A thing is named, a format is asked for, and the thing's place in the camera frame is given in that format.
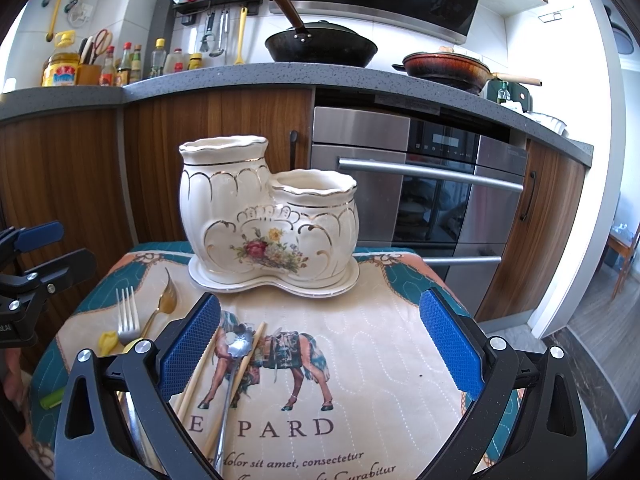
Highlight wooden chopstick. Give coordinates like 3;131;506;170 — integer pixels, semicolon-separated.
205;322;267;460
175;330;218;422

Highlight silver fork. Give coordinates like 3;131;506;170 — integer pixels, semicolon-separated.
116;286;150;466

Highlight gold spoon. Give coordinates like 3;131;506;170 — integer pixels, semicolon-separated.
122;270;178;353

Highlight silver slotted spoon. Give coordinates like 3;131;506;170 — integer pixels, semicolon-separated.
213;324;253;476

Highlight horse print table mat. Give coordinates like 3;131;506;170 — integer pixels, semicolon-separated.
27;242;522;480

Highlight yellow cooking oil bottle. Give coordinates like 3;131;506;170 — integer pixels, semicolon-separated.
41;30;80;88

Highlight sauce bottle red cap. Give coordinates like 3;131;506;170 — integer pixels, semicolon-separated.
99;46;116;87

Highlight stainless steel oven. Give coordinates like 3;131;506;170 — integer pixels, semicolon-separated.
310;106;527;313

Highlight clear oil bottle yellow cap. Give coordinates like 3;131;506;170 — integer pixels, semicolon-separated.
150;38;166;78

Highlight white ceramic utensil holder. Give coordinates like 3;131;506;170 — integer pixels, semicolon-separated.
179;134;359;299

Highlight yellow mustard bottle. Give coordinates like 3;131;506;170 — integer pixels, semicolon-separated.
188;52;203;70

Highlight red brown pan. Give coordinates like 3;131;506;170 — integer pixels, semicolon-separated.
392;52;542;94

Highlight black wall shelf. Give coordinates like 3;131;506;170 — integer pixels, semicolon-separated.
172;0;264;15

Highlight black wok wooden handle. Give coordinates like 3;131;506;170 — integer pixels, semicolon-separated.
265;0;378;67

